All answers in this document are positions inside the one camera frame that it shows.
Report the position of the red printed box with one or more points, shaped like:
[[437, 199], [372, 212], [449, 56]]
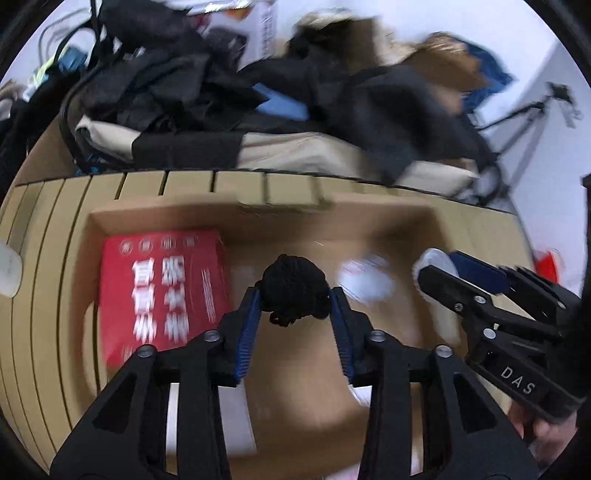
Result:
[[157, 295]]

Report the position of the white printed carton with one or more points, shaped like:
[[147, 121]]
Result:
[[251, 32]]

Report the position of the beige folding cot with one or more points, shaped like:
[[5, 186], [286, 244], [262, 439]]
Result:
[[295, 154]]

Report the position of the white paper sheet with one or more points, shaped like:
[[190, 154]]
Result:
[[235, 420]]

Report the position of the large cardboard box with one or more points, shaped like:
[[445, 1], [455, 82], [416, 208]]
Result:
[[295, 230]]

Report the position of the red object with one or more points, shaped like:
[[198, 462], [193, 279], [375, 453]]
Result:
[[549, 263]]

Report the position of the white paper label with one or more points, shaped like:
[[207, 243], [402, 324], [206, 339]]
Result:
[[365, 278]]

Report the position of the black tripod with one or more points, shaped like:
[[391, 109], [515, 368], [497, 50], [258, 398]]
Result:
[[531, 124]]

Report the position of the brown cardboard box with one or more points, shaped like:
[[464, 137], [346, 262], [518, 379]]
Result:
[[443, 69]]

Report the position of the blue cloth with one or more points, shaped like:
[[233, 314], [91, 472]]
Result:
[[279, 104]]

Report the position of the black yarn ball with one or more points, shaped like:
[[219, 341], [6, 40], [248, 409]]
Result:
[[293, 288]]

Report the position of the pile of black clothes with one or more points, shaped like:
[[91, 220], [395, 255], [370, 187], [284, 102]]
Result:
[[184, 87]]

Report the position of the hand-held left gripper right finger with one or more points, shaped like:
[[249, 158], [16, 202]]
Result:
[[342, 327]]

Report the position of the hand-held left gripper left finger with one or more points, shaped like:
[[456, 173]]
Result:
[[244, 327]]

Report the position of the person's right hand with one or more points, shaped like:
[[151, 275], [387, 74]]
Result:
[[549, 436]]

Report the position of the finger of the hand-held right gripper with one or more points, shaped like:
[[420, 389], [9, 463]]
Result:
[[485, 274], [445, 288]]

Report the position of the white cup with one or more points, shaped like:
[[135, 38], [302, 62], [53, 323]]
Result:
[[9, 270]]

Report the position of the white round lid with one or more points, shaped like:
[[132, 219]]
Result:
[[434, 265]]

